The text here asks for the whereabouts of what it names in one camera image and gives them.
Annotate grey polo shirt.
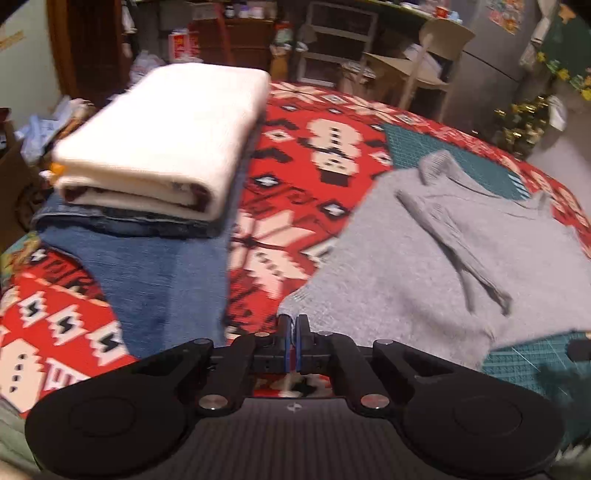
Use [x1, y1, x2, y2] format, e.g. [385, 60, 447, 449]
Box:
[277, 150, 591, 384]

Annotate green Christmas wall banner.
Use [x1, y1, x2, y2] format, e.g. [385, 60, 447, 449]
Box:
[536, 0, 591, 102]

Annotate red patterned blanket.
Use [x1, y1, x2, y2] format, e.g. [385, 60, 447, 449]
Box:
[0, 80, 591, 407]

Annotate hanging white papers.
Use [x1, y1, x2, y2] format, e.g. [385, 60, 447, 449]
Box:
[519, 14, 550, 70]

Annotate white red plastic bag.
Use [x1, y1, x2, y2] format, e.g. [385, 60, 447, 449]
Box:
[129, 51, 167, 84]

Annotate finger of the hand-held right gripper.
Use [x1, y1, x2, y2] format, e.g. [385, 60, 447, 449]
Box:
[567, 338, 591, 364]

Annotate colourful fridge stickers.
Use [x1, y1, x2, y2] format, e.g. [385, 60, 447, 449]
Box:
[485, 0, 520, 35]

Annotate white drawer unit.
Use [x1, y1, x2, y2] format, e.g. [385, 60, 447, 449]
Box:
[295, 0, 379, 88]

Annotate silver refrigerator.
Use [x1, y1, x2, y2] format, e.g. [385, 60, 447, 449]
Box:
[455, 0, 550, 121]

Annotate crumpled clothes pile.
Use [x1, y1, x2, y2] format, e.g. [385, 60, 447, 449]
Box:
[14, 95, 100, 185]

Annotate red broom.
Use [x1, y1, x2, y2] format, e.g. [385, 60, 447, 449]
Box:
[217, 0, 236, 65]

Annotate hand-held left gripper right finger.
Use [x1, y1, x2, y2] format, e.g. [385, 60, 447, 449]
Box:
[296, 316, 465, 416]

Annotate blue denim garment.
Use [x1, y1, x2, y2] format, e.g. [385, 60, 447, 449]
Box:
[39, 226, 230, 360]

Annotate beige plastic chair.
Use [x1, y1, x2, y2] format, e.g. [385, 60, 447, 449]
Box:
[360, 17, 476, 112]

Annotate red white carton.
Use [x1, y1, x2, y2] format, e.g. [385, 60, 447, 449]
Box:
[168, 30, 201, 63]

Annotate green cutting mat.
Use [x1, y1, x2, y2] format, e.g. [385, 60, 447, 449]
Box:
[381, 122, 591, 402]

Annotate white hanging cloth bag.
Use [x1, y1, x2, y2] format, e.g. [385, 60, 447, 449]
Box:
[547, 95, 568, 132]

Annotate brown wooden drawer cabinet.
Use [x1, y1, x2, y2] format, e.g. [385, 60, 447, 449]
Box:
[198, 16, 278, 70]

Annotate small Christmas tree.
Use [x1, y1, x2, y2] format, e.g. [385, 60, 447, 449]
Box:
[492, 95, 555, 158]

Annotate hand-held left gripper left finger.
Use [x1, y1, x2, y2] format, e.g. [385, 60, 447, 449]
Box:
[135, 316, 293, 417]

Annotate brown paper bag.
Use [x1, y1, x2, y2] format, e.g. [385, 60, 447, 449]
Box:
[270, 44, 296, 81]

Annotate wooden door frame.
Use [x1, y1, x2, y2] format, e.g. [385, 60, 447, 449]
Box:
[46, 0, 127, 100]

